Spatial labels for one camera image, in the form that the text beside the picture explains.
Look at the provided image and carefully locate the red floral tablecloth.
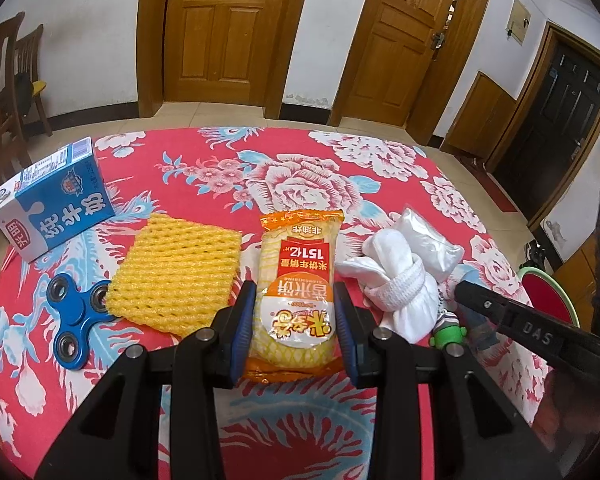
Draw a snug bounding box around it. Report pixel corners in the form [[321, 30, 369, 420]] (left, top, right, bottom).
[[0, 127, 553, 480]]

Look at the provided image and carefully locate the closed wooden door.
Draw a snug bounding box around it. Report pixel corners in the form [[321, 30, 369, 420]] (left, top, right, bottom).
[[137, 0, 316, 118]]

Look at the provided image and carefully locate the green toy keychain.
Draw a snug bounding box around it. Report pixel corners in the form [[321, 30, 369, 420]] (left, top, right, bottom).
[[429, 290, 473, 351]]

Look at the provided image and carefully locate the wall electrical panel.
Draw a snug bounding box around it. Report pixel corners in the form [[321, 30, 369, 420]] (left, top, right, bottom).
[[502, 0, 533, 50]]

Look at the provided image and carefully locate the black sneaker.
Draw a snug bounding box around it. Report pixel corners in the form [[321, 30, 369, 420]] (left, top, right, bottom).
[[522, 240, 548, 271]]

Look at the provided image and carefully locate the red doormat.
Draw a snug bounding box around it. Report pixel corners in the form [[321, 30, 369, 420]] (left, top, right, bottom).
[[457, 155, 520, 213]]

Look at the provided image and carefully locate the black bag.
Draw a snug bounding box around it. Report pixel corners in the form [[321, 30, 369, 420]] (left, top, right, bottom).
[[12, 74, 36, 116]]

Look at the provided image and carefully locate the wooden side cabinet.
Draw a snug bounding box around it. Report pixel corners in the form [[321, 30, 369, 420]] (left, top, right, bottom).
[[552, 232, 600, 306]]

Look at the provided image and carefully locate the red round stool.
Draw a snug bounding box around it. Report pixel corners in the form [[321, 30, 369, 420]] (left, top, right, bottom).
[[517, 266, 581, 328]]

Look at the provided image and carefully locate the orange snack packet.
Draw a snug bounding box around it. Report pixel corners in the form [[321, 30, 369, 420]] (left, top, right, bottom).
[[242, 210, 346, 383]]

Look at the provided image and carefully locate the blue fidget spinner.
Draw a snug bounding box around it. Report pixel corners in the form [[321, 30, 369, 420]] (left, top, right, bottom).
[[44, 274, 113, 371]]

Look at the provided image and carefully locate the blue white milk carton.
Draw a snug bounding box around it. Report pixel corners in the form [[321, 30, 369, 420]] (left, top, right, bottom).
[[0, 136, 117, 263]]

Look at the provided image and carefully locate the low wooden wall cabinet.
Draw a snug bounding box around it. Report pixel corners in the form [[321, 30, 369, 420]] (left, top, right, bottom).
[[440, 71, 523, 161]]

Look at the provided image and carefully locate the yellow foam net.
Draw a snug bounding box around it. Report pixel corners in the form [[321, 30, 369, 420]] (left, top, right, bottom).
[[104, 212, 243, 338]]

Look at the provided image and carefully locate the wooden door with ornament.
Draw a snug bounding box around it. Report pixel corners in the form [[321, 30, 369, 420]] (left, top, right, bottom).
[[330, 0, 498, 146]]

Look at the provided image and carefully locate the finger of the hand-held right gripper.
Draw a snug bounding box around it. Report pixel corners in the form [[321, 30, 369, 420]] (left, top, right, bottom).
[[452, 280, 513, 323], [465, 307, 503, 351]]

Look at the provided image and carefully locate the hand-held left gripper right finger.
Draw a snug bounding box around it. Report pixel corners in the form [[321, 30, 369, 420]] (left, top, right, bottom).
[[332, 282, 563, 480]]

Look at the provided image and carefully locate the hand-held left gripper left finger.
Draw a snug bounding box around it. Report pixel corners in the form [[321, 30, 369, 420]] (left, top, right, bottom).
[[34, 280, 258, 480]]

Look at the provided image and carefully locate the white plastic bag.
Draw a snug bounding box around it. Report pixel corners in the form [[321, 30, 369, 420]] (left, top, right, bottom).
[[390, 205, 465, 281]]

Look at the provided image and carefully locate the black entrance door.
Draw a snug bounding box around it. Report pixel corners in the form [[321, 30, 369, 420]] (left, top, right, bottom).
[[485, 24, 600, 221]]

